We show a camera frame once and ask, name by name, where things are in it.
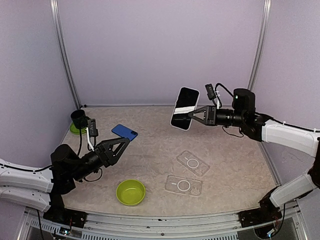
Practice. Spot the left aluminium frame post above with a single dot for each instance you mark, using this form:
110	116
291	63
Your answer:
54	5

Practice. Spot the right aluminium frame post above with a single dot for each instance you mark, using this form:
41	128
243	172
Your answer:
260	44

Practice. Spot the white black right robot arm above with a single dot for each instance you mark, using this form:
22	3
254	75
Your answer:
268	131

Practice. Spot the black smartphone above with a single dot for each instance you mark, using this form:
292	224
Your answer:
186	102

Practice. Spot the clear phone case upper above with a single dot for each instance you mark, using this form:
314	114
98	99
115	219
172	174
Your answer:
193	163

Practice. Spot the clear phone case lower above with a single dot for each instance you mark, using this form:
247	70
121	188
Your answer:
183	185

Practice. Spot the dark green mug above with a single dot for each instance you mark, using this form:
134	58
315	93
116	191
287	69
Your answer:
79	119

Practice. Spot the front aluminium rail base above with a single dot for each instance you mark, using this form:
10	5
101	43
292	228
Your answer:
219	226

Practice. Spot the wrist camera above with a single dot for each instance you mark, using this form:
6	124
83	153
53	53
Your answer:
91	134
213	95

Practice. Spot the clear phone case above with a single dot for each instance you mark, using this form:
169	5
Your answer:
193	163
183	185

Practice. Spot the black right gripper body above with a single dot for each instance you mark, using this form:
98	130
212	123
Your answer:
212	116

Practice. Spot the aluminium frame post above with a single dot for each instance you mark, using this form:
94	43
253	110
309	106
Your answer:
260	44
54	5

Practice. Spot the green saucer plate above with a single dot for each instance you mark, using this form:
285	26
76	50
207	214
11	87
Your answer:
75	130

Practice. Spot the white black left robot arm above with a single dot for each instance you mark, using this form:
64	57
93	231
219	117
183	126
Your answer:
43	188

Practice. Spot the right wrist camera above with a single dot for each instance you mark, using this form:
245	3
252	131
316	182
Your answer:
213	95

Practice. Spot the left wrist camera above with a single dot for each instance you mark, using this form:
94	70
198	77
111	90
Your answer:
91	134

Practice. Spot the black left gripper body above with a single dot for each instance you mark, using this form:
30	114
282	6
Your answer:
102	155

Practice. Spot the green bowl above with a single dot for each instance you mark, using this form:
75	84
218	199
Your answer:
130	192

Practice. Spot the blue smartphone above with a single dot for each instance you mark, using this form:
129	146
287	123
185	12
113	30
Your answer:
124	132

